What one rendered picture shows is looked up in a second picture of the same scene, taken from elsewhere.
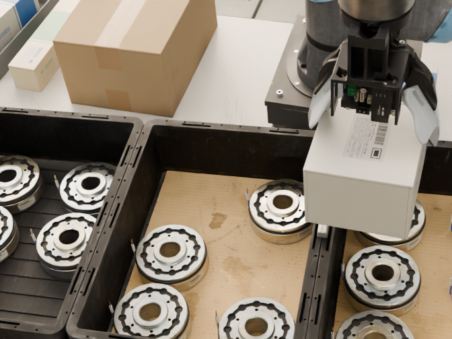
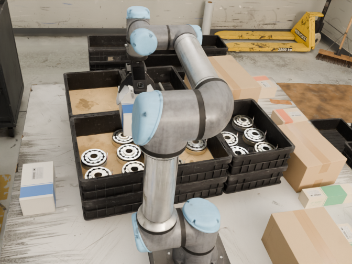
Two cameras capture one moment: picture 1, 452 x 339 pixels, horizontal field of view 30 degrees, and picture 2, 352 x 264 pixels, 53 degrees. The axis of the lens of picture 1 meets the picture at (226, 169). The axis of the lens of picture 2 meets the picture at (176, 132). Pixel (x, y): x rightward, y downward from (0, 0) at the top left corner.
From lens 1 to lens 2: 1.81 m
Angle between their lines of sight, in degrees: 89
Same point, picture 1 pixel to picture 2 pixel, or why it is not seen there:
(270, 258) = not seen: hidden behind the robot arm
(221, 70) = not seen: outside the picture
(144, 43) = (284, 217)
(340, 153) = not seen: hidden behind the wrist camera
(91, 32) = (313, 216)
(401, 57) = (128, 69)
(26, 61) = (343, 228)
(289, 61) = (219, 249)
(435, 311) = (110, 155)
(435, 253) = (115, 171)
